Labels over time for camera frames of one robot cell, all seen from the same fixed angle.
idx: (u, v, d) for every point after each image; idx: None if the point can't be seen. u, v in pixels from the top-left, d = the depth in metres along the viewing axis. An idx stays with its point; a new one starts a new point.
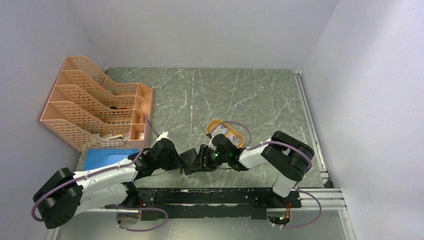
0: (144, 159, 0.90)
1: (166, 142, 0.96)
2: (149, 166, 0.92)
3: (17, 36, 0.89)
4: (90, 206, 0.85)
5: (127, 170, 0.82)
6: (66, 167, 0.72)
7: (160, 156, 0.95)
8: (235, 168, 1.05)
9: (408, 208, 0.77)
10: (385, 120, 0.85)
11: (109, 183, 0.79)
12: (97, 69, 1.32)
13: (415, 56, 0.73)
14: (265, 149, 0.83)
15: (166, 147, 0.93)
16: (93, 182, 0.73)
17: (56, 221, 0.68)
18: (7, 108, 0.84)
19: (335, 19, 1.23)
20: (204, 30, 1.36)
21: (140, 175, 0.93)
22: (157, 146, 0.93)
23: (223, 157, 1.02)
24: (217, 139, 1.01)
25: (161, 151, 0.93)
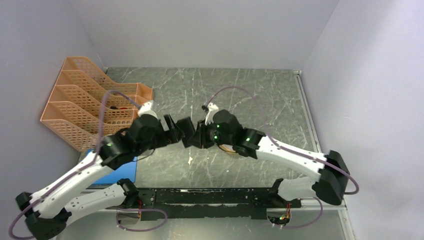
0: (119, 143, 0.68)
1: (147, 117, 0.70)
2: (127, 152, 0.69)
3: (17, 36, 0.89)
4: (85, 211, 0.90)
5: (91, 170, 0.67)
6: (24, 193, 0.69)
7: (141, 137, 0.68)
8: (244, 154, 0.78)
9: (408, 208, 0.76)
10: (386, 120, 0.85)
11: (80, 188, 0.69)
12: (97, 70, 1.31)
13: (414, 56, 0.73)
14: (324, 173, 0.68)
15: (144, 126, 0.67)
16: (52, 200, 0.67)
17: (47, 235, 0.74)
18: (8, 108, 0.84)
19: (335, 18, 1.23)
20: (204, 30, 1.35)
21: (116, 164, 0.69)
22: (133, 124, 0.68)
23: (232, 137, 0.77)
24: (221, 115, 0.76)
25: (138, 130, 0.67)
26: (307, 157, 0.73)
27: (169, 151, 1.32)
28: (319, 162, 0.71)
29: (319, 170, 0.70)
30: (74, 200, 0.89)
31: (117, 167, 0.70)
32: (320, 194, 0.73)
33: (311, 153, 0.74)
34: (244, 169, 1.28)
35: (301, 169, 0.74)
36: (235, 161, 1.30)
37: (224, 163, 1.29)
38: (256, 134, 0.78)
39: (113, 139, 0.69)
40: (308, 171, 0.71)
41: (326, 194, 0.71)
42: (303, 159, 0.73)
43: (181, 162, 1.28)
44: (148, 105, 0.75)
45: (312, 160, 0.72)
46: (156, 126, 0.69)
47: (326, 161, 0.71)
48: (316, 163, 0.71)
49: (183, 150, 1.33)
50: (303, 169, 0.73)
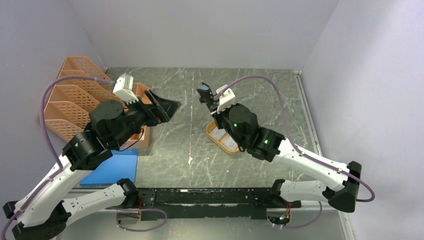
0: (88, 141, 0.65)
1: (108, 106, 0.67)
2: (100, 150, 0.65)
3: (17, 36, 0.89)
4: (84, 212, 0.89)
5: (64, 175, 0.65)
6: (6, 203, 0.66)
7: (107, 129, 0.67)
8: (259, 157, 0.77)
9: (408, 209, 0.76)
10: (386, 120, 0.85)
11: (59, 194, 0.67)
12: (97, 69, 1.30)
13: (414, 57, 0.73)
14: (348, 185, 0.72)
15: (104, 119, 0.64)
16: (33, 210, 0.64)
17: (48, 235, 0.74)
18: (8, 108, 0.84)
19: (335, 19, 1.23)
20: (204, 30, 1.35)
21: (90, 164, 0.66)
22: (92, 120, 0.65)
23: (249, 137, 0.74)
24: (240, 112, 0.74)
25: (100, 124, 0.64)
26: (331, 168, 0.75)
27: (169, 151, 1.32)
28: (343, 174, 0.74)
29: (343, 182, 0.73)
30: (74, 200, 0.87)
31: (93, 166, 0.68)
32: (336, 202, 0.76)
33: (334, 163, 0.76)
34: (244, 169, 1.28)
35: (322, 178, 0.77)
36: (235, 161, 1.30)
37: (224, 163, 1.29)
38: (275, 136, 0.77)
39: (81, 138, 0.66)
40: (331, 182, 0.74)
41: (344, 203, 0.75)
42: (326, 169, 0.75)
43: (181, 162, 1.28)
44: (120, 83, 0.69)
45: (336, 172, 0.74)
46: (117, 116, 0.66)
47: (350, 172, 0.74)
48: (340, 175, 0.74)
49: (183, 149, 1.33)
50: (325, 179, 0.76)
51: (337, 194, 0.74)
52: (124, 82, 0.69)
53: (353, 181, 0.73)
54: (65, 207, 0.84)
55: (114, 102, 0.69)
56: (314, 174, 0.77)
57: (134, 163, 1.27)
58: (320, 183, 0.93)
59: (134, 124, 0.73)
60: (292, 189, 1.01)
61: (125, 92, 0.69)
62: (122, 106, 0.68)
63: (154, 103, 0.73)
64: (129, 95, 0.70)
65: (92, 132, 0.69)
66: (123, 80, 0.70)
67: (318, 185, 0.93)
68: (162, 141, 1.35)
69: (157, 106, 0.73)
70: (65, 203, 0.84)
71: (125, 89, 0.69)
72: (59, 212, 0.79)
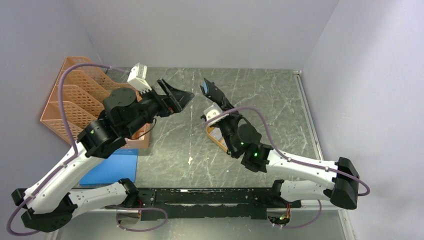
0: (103, 129, 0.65)
1: (121, 94, 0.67)
2: (113, 138, 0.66)
3: (17, 36, 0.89)
4: (88, 206, 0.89)
5: (77, 161, 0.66)
6: (17, 189, 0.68)
7: (121, 117, 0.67)
8: (254, 169, 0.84)
9: (408, 209, 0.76)
10: (386, 120, 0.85)
11: (71, 180, 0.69)
12: (97, 69, 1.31)
13: (414, 57, 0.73)
14: (338, 182, 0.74)
15: (117, 107, 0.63)
16: (44, 196, 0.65)
17: (54, 225, 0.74)
18: (8, 108, 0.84)
19: (335, 18, 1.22)
20: (204, 30, 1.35)
21: (104, 151, 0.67)
22: (106, 107, 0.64)
23: (249, 154, 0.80)
24: (248, 131, 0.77)
25: (114, 111, 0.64)
26: (319, 168, 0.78)
27: (169, 151, 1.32)
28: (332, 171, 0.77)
29: (333, 179, 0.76)
30: (79, 193, 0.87)
31: (106, 154, 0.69)
32: (335, 201, 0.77)
33: (321, 163, 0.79)
34: (244, 169, 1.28)
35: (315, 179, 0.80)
36: (235, 162, 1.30)
37: (224, 163, 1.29)
38: (264, 149, 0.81)
39: (94, 126, 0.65)
40: (322, 180, 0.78)
41: (341, 200, 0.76)
42: (315, 169, 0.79)
43: (180, 162, 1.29)
44: (133, 72, 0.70)
45: (324, 171, 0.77)
46: (130, 103, 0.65)
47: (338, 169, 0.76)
48: (329, 173, 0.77)
49: (183, 150, 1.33)
50: (317, 179, 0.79)
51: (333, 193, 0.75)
52: (137, 70, 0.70)
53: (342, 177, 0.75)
54: (72, 199, 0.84)
55: (126, 89, 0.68)
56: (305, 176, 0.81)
57: (134, 164, 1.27)
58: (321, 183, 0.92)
59: (146, 113, 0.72)
60: (292, 189, 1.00)
61: (138, 80, 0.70)
62: (135, 93, 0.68)
63: (166, 93, 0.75)
64: (142, 84, 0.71)
65: (105, 120, 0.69)
66: (137, 69, 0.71)
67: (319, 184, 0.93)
68: (162, 141, 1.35)
69: (169, 95, 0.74)
70: (71, 195, 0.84)
71: (139, 77, 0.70)
72: (66, 203, 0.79)
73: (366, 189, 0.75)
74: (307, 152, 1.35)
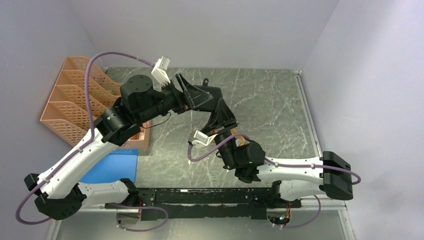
0: (119, 116, 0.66)
1: (138, 80, 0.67)
2: (129, 125, 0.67)
3: (18, 36, 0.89)
4: (93, 199, 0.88)
5: (94, 146, 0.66)
6: (29, 174, 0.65)
7: (138, 105, 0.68)
8: (248, 180, 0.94)
9: (409, 209, 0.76)
10: (386, 120, 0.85)
11: (86, 166, 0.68)
12: (97, 69, 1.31)
13: (414, 57, 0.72)
14: (326, 176, 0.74)
15: (134, 93, 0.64)
16: (59, 180, 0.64)
17: (64, 213, 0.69)
18: (8, 107, 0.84)
19: (335, 19, 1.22)
20: (204, 29, 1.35)
21: (120, 138, 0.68)
22: (123, 93, 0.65)
23: (249, 170, 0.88)
24: (256, 151, 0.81)
25: (131, 97, 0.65)
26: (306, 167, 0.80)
27: (169, 151, 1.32)
28: (317, 167, 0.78)
29: (320, 175, 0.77)
30: (87, 185, 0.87)
31: (121, 141, 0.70)
32: (330, 195, 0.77)
33: (307, 161, 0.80)
34: None
35: (306, 179, 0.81)
36: None
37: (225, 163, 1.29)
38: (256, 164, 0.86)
39: (111, 112, 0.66)
40: (312, 178, 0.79)
41: (336, 194, 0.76)
42: (303, 168, 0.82)
43: (180, 162, 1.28)
44: (157, 63, 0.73)
45: (311, 168, 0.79)
46: (147, 90, 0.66)
47: (323, 164, 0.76)
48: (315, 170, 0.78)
49: (183, 149, 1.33)
50: (308, 178, 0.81)
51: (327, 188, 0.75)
52: (160, 63, 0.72)
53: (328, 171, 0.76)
54: (80, 189, 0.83)
55: (143, 76, 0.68)
56: (297, 177, 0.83)
57: (134, 163, 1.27)
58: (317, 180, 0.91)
59: (160, 104, 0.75)
60: (290, 189, 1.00)
61: (159, 71, 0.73)
62: (151, 80, 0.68)
63: (182, 88, 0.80)
64: (162, 76, 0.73)
65: (121, 108, 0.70)
66: (160, 61, 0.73)
67: None
68: (162, 141, 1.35)
69: (185, 91, 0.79)
70: (79, 186, 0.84)
71: (160, 69, 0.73)
72: (75, 192, 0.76)
73: (357, 179, 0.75)
74: (307, 152, 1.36)
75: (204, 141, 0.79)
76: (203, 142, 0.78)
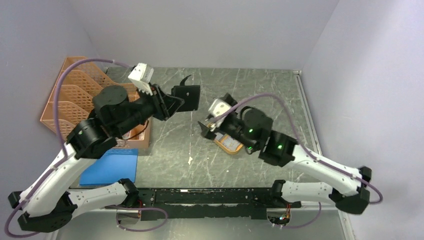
0: (91, 130, 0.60)
1: (111, 92, 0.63)
2: (104, 138, 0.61)
3: (17, 36, 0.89)
4: (88, 206, 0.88)
5: (69, 163, 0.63)
6: (12, 192, 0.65)
7: (112, 116, 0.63)
8: (273, 162, 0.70)
9: (408, 209, 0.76)
10: (386, 120, 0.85)
11: (65, 181, 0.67)
12: (97, 69, 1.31)
13: (414, 57, 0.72)
14: (363, 191, 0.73)
15: (107, 106, 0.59)
16: (38, 199, 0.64)
17: (54, 225, 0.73)
18: (8, 107, 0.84)
19: (335, 19, 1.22)
20: (204, 29, 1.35)
21: (95, 152, 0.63)
22: (96, 105, 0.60)
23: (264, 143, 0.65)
24: (256, 116, 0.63)
25: (103, 110, 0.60)
26: (345, 174, 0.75)
27: (169, 151, 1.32)
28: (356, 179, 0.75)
29: (357, 188, 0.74)
30: (79, 193, 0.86)
31: (98, 155, 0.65)
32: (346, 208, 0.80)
33: (346, 169, 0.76)
34: (244, 169, 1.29)
35: (337, 185, 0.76)
36: (235, 161, 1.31)
37: (224, 163, 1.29)
38: (288, 140, 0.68)
39: (84, 125, 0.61)
40: (346, 187, 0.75)
41: (353, 205, 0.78)
42: (341, 175, 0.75)
43: (181, 162, 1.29)
44: (140, 72, 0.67)
45: (349, 178, 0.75)
46: (121, 102, 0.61)
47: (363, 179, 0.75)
48: (353, 180, 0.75)
49: (183, 149, 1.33)
50: (340, 185, 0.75)
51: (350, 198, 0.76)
52: (143, 74, 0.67)
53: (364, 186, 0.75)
54: (71, 199, 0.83)
55: (117, 87, 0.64)
56: (329, 180, 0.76)
57: (134, 164, 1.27)
58: (324, 185, 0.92)
59: (139, 114, 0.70)
60: (294, 191, 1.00)
61: (141, 83, 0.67)
62: (125, 91, 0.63)
63: (159, 100, 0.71)
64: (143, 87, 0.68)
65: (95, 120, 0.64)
66: (144, 71, 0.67)
67: (324, 187, 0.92)
68: (162, 141, 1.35)
69: (162, 102, 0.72)
70: (71, 195, 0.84)
71: (143, 80, 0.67)
72: (65, 204, 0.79)
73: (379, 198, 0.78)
74: None
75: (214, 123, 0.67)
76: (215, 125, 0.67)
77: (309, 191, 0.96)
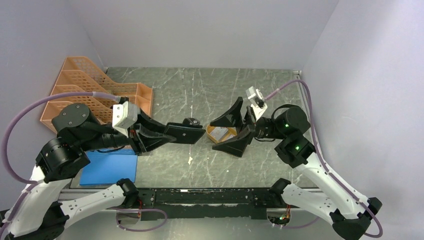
0: (57, 153, 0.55)
1: (74, 111, 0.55)
2: (73, 159, 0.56)
3: (18, 36, 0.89)
4: (84, 214, 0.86)
5: (41, 186, 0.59)
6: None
7: (77, 136, 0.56)
8: (285, 160, 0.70)
9: (408, 209, 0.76)
10: (386, 121, 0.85)
11: (46, 199, 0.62)
12: (97, 70, 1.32)
13: (413, 58, 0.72)
14: (364, 219, 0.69)
15: (66, 128, 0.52)
16: (19, 221, 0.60)
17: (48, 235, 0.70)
18: (8, 107, 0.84)
19: (335, 20, 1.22)
20: (204, 29, 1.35)
21: (66, 173, 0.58)
22: (55, 127, 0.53)
23: (289, 142, 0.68)
24: (296, 114, 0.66)
25: (64, 133, 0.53)
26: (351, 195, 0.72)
27: (169, 151, 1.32)
28: (361, 205, 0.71)
29: (358, 214, 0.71)
30: (71, 203, 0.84)
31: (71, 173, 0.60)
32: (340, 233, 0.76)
33: (355, 192, 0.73)
34: (244, 169, 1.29)
35: (338, 203, 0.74)
36: (235, 161, 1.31)
37: (224, 163, 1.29)
38: (307, 145, 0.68)
39: (52, 146, 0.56)
40: (346, 208, 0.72)
41: (348, 231, 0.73)
42: (346, 195, 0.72)
43: (181, 162, 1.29)
44: (116, 119, 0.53)
45: (355, 201, 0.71)
46: (83, 122, 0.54)
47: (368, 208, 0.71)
48: (358, 205, 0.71)
49: (183, 150, 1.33)
50: (341, 204, 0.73)
51: (346, 221, 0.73)
52: (118, 123, 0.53)
53: (366, 214, 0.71)
54: (63, 209, 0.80)
55: (80, 106, 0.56)
56: (333, 196, 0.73)
57: (134, 164, 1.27)
58: (329, 202, 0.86)
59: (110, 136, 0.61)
60: (296, 195, 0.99)
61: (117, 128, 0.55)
62: (88, 110, 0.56)
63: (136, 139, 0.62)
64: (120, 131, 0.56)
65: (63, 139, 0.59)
66: (121, 117, 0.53)
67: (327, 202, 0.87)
68: None
69: (138, 141, 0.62)
70: (63, 206, 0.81)
71: (119, 127, 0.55)
72: (57, 215, 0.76)
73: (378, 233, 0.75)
74: None
75: (254, 120, 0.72)
76: (254, 121, 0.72)
77: (311, 199, 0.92)
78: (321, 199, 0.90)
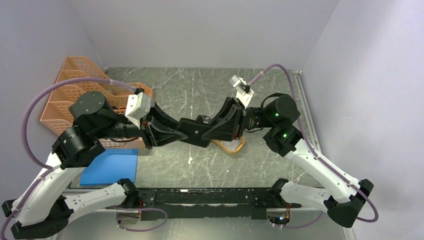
0: (75, 139, 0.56)
1: (91, 99, 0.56)
2: (90, 146, 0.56)
3: (17, 36, 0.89)
4: (85, 210, 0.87)
5: (57, 172, 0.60)
6: (5, 201, 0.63)
7: (93, 124, 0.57)
8: (274, 149, 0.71)
9: (408, 210, 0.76)
10: (386, 120, 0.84)
11: (56, 191, 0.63)
12: (97, 69, 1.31)
13: (414, 57, 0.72)
14: (355, 201, 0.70)
15: (83, 115, 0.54)
16: (29, 209, 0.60)
17: (49, 231, 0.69)
18: (8, 107, 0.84)
19: (335, 20, 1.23)
20: (203, 29, 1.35)
21: (81, 160, 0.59)
22: (72, 115, 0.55)
23: (278, 130, 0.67)
24: (289, 104, 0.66)
25: (82, 120, 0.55)
26: (341, 178, 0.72)
27: (169, 151, 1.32)
28: (353, 188, 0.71)
29: (350, 196, 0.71)
30: (75, 197, 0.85)
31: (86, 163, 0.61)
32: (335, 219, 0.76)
33: (346, 176, 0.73)
34: (244, 169, 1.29)
35: (329, 188, 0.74)
36: (235, 161, 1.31)
37: (224, 163, 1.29)
38: (294, 133, 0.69)
39: (69, 133, 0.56)
40: (338, 192, 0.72)
41: (342, 216, 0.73)
42: (336, 178, 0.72)
43: (181, 162, 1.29)
44: (130, 108, 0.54)
45: (345, 183, 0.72)
46: (99, 110, 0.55)
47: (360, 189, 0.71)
48: (348, 188, 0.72)
49: (183, 150, 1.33)
50: (332, 189, 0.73)
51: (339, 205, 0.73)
52: (131, 112, 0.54)
53: (359, 197, 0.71)
54: (68, 203, 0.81)
55: (96, 93, 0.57)
56: (324, 181, 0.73)
57: (134, 164, 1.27)
58: (323, 192, 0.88)
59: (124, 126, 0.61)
60: (293, 191, 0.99)
61: (130, 118, 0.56)
62: (104, 98, 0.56)
63: (146, 132, 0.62)
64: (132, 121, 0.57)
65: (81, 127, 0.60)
66: (134, 109, 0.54)
67: (322, 192, 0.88)
68: None
69: (150, 134, 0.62)
70: (67, 199, 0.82)
71: (132, 117, 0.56)
72: (61, 208, 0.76)
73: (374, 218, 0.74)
74: None
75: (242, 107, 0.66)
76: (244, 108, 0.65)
77: (308, 192, 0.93)
78: (316, 190, 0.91)
